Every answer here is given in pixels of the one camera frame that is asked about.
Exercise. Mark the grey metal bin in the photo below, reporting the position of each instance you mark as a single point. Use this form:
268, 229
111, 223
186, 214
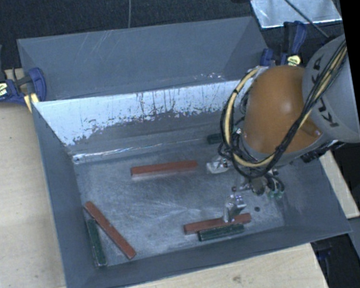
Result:
161, 194

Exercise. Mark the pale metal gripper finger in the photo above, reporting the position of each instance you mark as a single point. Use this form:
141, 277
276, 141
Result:
239, 206
229, 212

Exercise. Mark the dark green flat block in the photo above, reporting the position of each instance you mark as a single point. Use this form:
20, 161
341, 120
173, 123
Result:
220, 232
96, 242

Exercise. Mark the red-brown flat block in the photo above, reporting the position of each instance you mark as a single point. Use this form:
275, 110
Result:
207, 225
163, 169
109, 230

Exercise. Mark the pale wood flat board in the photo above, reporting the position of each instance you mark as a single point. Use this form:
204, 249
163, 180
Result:
15, 201

